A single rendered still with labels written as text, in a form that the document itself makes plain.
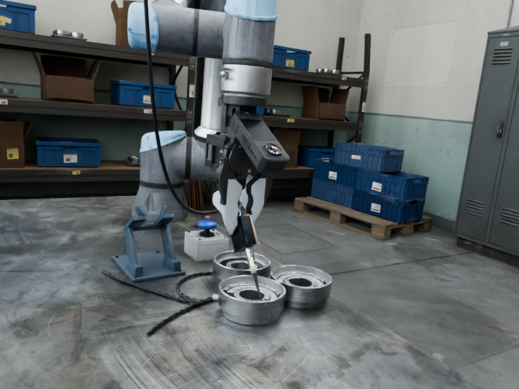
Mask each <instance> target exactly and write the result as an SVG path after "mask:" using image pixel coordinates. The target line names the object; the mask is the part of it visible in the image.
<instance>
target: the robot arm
mask: <svg viewBox="0 0 519 389"><path fill-rule="evenodd" d="M276 6H277V0H148V14H149V27H150V40H151V53H155V52H157V53H165V54H172V55H180V56H195V57H202V58H205V71H204V82H203V94H202V116H201V125H200V126H199V127H198V128H196V129H195V134H194V137H186V135H187V134H186V132H185V131H183V130H170V131H159V137H160V142H161V149H162V153H163V157H164V161H165V167H166V169H167V172H168V176H169V179H170V181H171V184H172V187H173V188H174V190H175V193H176V194H177V196H178V197H179V198H180V200H181V201H182V202H183V203H184V204H185V205H187V202H186V199H185V194H184V191H183V181H184V179H187V180H201V181H216V184H217V188H218V189H219V190H218V191H217V192H215V193H214V194H213V198H212V201H213V204H214V206H216V208H217V209H218V210H219V211H220V212H221V213H222V218H223V221H224V224H225V227H226V229H227V230H228V232H229V234H230V235H234V233H235V231H236V228H237V226H238V221H237V215H238V213H239V206H238V201H241V202H242V203H243V207H244V208H245V209H246V211H247V215H248V214H249V215H252V219H253V224H255V222H256V220H257V219H258V217H259V215H260V212H261V211H262V209H263V205H264V203H265V202H266V200H267V197H268V194H269V193H270V189H271V186H272V183H273V172H283V171H284V169H285V167H286V166H287V163H288V161H289V159H290V157H289V156H288V154H287V152H286V151H285V150H284V149H283V148H282V146H281V145H280V143H279V142H278V140H277V139H276V138H275V137H274V135H273V134H272V132H271V131H270V129H269V128H268V126H267V125H266V124H265V123H264V121H263V120H262V118H261V117H260V115H259V114H258V113H256V107H267V104H268V99H266V96H269V95H270V87H271V79H272V70H271V69H272V64H273V47H274V38H275V29H276V19H277V16H278V14H277V13H276ZM127 35H128V42H129V45H130V47H131V48H132V49H135V50H140V51H145V52H147V46H146V35H145V22H144V3H143V2H133V3H131V5H130V7H129V10H128V19H127ZM140 152H141V164H140V187H139V190H138V192H137V196H136V198H135V200H134V203H133V206H132V216H137V213H136V211H135V207H134V206H135V205H145V207H146V209H147V211H148V218H149V221H150V222H155V221H156V220H158V218H159V215H160V211H161V208H162V206H163V205H164V204H166V209H165V213H164V215H166V214H175V218H174V219H173V220H172V221H171V222H178V221H181V220H184V219H186V218H187V217H188V211H187V210H185V209H184V208H183V207H182V206H181V205H180V204H179V203H178V202H177V201H176V199H175V198H174V196H173V194H172V193H171V191H170V189H169V186H168V184H167V181H166V179H165V176H164V172H163V170H162V166H161V162H160V157H159V154H158V147H157V142H156V137H155V132H151V133H147V134H145V135H144V136H143V137H142V139H141V149H140ZM243 174H248V176H247V178H246V188H245V189H243V186H242V185H241V184H240V183H239V182H238V181H237V180H236V179H235V177H237V178H241V177H242V175H243Z"/></svg>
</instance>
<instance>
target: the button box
mask: <svg viewBox="0 0 519 389"><path fill-rule="evenodd" d="M228 250H229V238H227V237H226V236H224V235H223V234H221V233H220V232H218V231H216V230H215V229H210V233H209V234H205V233H204V230H200V231H190V232H185V246H184V252H185V253H186V254H187V255H189V256H190V257H191V258H192V259H193V260H195V261H196V262H207V261H213V258H214V256H215V255H217V254H218V253H220V252H226V251H228Z"/></svg>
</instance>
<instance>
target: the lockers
mask: <svg viewBox="0 0 519 389"><path fill-rule="evenodd" d="M487 34H488V36H487V44H486V49H485V53H484V58H483V66H482V71H481V76H480V84H479V89H478V94H477V101H476V106H475V111H474V115H473V124H472V129H471V133H470V142H469V147H468V151H467V156H466V164H465V168H464V173H463V182H462V187H461V191H460V199H459V204H458V209H457V213H456V222H455V226H454V231H453V235H455V236H458V237H457V241H456V246H458V247H460V248H463V249H467V250H470V251H471V252H475V253H478V254H481V255H485V256H486V257H489V258H492V259H496V260H498V261H501V262H504V263H507V264H509V265H512V266H515V267H518V268H519V25H516V26H511V27H508V28H504V29H498V30H493V31H490V32H487ZM500 130H501V132H500ZM498 131H499V132H498ZM497 132H498V133H501V137H497Z"/></svg>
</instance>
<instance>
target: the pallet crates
mask: <svg viewBox="0 0 519 389"><path fill-rule="evenodd" d="M404 152H405V150H403V149H398V148H392V147H383V146H377V145H371V144H362V143H336V150H335V156H334V159H314V174H313V177H312V178H313V183H312V190H311V196H308V197H306V198H305V197H301V198H295V200H294V201H295V202H294V207H293V208H294V211H297V212H299V213H302V214H305V215H309V216H311V217H314V218H318V219H320V220H323V221H326V222H330V223H332V224H335V225H338V226H341V227H343V228H347V229H350V230H352V231H355V232H359V233H361V234H364V235H368V236H371V237H372V238H376V239H379V240H382V241H386V240H389V239H390V238H389V237H390V235H391V233H395V234H397V235H401V236H408V235H412V232H413V229H416V230H420V231H422V232H431V228H432V222H431V221H432V218H431V217H428V216H425V215H422V214H423V209H424V205H425V200H426V190H427V184H428V181H429V178H430V177H426V176H422V175H418V174H411V173H407V172H403V171H401V169H402V162H403V156H405V155H404ZM326 161H329V162H326ZM310 205H314V208H316V209H319V210H321V211H325V212H328V213H330V218H329V217H326V216H323V215H319V214H317V213H314V212H312V211H309V207H310ZM347 218H348V219H351V220H353V221H356V222H360V223H362V224H366V225H370V226H372V227H371V231H369V230H366V229H363V228H359V227H357V226H354V225H350V224H348V223H345V222H346V220H347Z"/></svg>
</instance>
